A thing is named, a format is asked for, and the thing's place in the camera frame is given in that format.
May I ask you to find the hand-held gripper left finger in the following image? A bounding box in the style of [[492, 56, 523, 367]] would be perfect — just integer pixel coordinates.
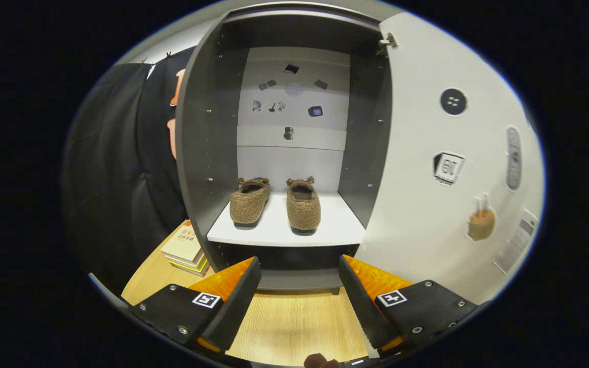
[[130, 256, 263, 356]]

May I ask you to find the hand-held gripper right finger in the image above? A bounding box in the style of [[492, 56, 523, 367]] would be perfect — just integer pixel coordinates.
[[339, 255, 479, 357]]

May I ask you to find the brown fuzzy shoe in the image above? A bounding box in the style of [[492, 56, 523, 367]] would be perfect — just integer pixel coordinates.
[[230, 177, 271, 225], [286, 176, 322, 231]]

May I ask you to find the dark grey shoe cabinet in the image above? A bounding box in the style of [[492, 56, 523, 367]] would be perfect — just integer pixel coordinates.
[[174, 3, 395, 296]]

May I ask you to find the yellow edged book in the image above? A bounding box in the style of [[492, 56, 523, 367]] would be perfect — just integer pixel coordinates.
[[169, 256, 211, 278]]

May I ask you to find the beige cover book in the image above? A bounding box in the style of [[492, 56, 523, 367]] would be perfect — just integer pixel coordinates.
[[161, 220, 204, 266]]

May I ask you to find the black backdrop cloth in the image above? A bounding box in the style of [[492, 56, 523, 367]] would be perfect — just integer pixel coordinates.
[[60, 46, 198, 297]]

